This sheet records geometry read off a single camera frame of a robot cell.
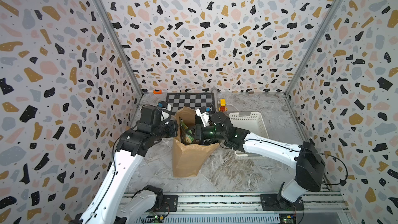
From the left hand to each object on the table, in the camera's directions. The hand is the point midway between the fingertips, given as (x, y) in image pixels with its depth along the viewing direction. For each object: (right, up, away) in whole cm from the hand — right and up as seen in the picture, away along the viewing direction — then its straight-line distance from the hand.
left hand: (180, 125), depth 69 cm
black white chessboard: (+2, +13, +43) cm, 45 cm away
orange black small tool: (-28, +20, +53) cm, 63 cm away
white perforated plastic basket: (+43, -3, +33) cm, 54 cm away
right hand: (+3, -3, 0) cm, 4 cm away
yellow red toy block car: (+23, +10, +40) cm, 47 cm away
